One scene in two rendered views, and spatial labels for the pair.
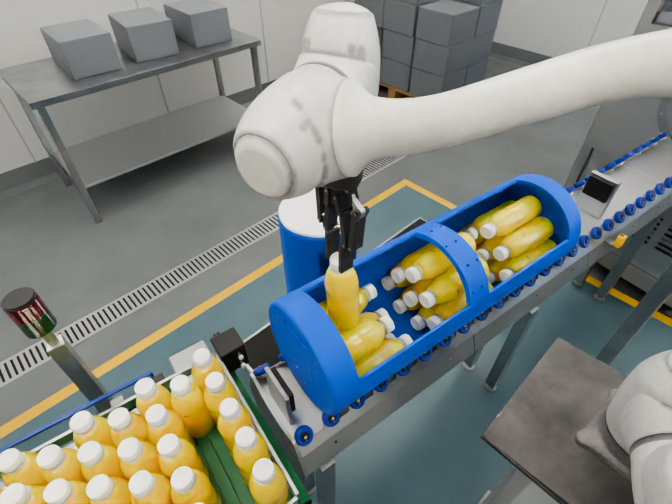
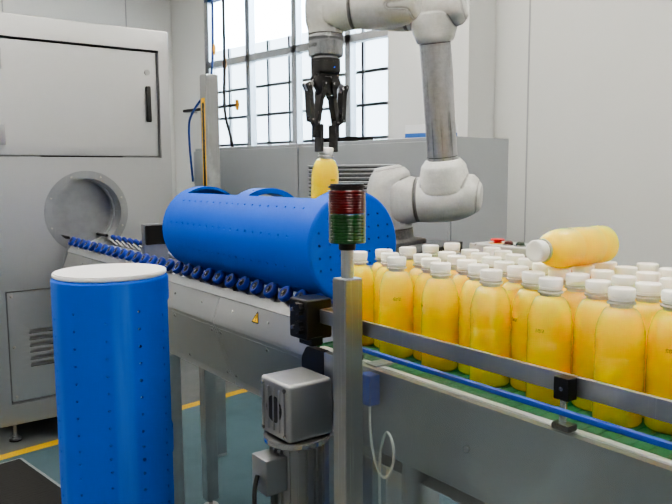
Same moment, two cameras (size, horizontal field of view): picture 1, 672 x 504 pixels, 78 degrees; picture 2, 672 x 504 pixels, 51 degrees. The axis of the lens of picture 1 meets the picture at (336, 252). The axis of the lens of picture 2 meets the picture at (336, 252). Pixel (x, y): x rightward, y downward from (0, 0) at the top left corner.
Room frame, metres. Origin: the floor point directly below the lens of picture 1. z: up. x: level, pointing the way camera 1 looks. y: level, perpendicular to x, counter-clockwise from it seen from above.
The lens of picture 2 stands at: (0.59, 1.85, 1.28)
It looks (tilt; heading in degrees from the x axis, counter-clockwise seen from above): 6 degrees down; 269
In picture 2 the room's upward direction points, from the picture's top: straight up
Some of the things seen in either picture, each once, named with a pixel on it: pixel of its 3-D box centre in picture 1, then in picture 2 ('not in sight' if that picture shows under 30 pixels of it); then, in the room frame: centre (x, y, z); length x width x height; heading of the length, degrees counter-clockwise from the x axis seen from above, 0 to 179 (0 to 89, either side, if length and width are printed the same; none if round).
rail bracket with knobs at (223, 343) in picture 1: (230, 353); (312, 319); (0.61, 0.28, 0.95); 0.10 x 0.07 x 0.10; 35
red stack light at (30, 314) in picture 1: (24, 307); (347, 201); (0.55, 0.65, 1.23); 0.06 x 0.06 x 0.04
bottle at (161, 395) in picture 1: (159, 409); (396, 309); (0.43, 0.40, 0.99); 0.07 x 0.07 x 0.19
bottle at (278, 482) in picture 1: (269, 488); not in sight; (0.27, 0.13, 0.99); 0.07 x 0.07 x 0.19
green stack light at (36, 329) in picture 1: (35, 320); (347, 228); (0.55, 0.65, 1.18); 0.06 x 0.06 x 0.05
